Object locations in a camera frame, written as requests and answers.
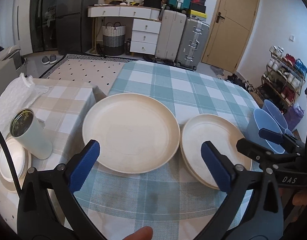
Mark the grey slippers pair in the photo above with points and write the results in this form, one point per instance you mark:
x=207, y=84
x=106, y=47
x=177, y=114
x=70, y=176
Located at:
x=52, y=59

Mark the purple bag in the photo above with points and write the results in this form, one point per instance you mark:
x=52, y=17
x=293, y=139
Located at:
x=293, y=116

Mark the wooden door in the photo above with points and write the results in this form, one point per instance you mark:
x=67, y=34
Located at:
x=230, y=30

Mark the white cylindrical canister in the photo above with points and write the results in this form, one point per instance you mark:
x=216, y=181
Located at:
x=27, y=130

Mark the white vanity dresser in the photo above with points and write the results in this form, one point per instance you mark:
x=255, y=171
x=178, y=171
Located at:
x=145, y=24

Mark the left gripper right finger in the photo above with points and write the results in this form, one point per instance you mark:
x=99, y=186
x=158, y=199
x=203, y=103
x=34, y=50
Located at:
x=217, y=165

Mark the black refrigerator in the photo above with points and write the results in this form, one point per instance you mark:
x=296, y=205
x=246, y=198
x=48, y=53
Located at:
x=73, y=26

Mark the stacked shoe boxes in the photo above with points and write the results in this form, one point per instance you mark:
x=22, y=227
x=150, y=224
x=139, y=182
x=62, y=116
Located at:
x=197, y=10

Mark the beige plaid cloth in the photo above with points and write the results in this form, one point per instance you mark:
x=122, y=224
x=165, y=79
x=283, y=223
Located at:
x=63, y=109

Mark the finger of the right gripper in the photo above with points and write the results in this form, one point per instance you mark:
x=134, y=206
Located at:
x=256, y=152
x=274, y=137

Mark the wooden shoe rack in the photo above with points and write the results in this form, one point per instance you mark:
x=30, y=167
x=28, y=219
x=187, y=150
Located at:
x=283, y=79

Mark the small cream plate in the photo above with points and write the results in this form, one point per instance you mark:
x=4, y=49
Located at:
x=205, y=139

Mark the beige suitcase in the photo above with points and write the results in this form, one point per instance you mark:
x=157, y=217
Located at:
x=169, y=38

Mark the large cream plate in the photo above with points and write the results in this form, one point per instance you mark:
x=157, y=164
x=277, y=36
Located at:
x=136, y=133

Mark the silver suitcase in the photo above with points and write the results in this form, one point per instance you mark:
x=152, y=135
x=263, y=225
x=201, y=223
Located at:
x=192, y=44

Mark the woven laundry basket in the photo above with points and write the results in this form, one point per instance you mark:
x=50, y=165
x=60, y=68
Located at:
x=113, y=35

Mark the blue bowl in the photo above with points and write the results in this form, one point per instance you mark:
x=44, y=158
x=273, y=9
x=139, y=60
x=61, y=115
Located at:
x=276, y=114
x=261, y=119

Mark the person's left hand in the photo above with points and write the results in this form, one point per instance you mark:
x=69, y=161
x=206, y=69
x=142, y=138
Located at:
x=145, y=233

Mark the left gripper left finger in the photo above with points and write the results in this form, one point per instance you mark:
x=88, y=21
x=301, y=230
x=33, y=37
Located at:
x=81, y=164

